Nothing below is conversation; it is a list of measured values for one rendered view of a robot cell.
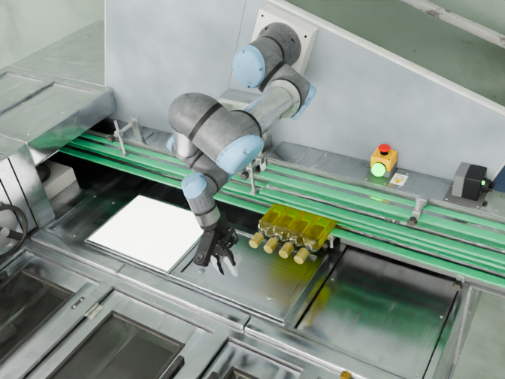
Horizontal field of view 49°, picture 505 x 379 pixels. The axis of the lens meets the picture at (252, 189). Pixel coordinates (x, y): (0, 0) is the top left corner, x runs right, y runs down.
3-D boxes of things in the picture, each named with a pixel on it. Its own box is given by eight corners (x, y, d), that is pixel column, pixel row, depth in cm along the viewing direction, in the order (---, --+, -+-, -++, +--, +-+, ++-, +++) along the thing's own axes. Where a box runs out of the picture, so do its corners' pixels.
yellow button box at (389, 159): (377, 162, 193) (369, 173, 188) (378, 144, 188) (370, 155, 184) (397, 166, 190) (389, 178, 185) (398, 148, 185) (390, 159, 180)
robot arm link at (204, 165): (213, 144, 173) (193, 162, 166) (240, 168, 173) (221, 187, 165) (204, 158, 179) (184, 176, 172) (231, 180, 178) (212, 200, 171)
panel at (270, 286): (140, 197, 242) (84, 245, 219) (138, 192, 240) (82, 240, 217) (328, 259, 200) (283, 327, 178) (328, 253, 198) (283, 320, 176)
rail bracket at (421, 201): (418, 200, 177) (404, 225, 169) (420, 181, 173) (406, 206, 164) (430, 203, 175) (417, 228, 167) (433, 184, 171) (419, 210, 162)
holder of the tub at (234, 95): (237, 149, 226) (227, 159, 221) (229, 88, 210) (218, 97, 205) (273, 158, 218) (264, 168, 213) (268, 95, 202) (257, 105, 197)
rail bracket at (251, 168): (260, 181, 210) (243, 200, 202) (255, 144, 200) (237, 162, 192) (267, 183, 208) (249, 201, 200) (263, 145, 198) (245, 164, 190)
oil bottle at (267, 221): (285, 201, 210) (256, 236, 196) (284, 189, 206) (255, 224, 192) (298, 205, 207) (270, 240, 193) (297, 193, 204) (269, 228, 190)
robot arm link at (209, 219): (207, 216, 163) (186, 215, 168) (212, 228, 165) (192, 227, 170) (221, 201, 168) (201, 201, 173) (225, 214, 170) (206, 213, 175)
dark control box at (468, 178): (458, 180, 180) (451, 195, 175) (461, 160, 175) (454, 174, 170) (484, 186, 176) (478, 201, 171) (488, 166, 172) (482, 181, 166)
